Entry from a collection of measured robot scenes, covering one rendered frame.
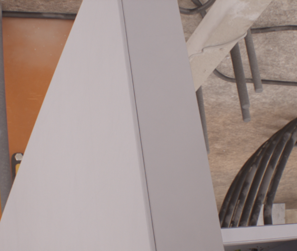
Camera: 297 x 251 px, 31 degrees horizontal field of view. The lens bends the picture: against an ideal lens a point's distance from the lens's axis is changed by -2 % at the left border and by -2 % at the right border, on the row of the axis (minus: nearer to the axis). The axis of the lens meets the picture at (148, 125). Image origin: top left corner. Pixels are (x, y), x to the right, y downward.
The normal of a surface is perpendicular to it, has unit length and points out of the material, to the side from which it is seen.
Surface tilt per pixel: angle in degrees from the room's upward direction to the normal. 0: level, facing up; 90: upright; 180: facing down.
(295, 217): 90
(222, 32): 0
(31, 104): 90
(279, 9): 0
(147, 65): 90
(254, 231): 90
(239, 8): 0
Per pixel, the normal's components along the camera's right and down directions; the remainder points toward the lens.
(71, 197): -0.93, -0.03
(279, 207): 0.38, -0.09
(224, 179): 0.13, 0.91
